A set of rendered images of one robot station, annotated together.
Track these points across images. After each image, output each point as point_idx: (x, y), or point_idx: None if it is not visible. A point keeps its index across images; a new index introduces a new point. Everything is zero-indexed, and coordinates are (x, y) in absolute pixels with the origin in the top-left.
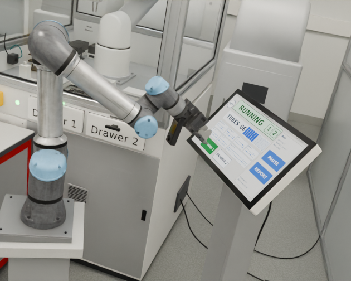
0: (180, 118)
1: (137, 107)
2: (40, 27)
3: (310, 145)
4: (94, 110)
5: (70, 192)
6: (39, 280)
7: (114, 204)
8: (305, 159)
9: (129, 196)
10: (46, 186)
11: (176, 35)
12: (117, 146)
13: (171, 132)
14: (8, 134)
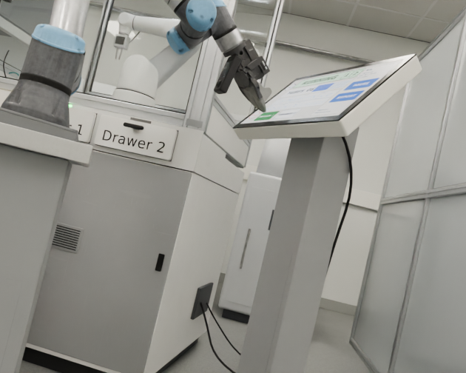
0: (236, 55)
1: None
2: None
3: (408, 57)
4: (110, 112)
5: (55, 235)
6: (5, 210)
7: (117, 249)
8: (404, 69)
9: (142, 234)
10: (52, 55)
11: None
12: (134, 160)
13: (222, 76)
14: None
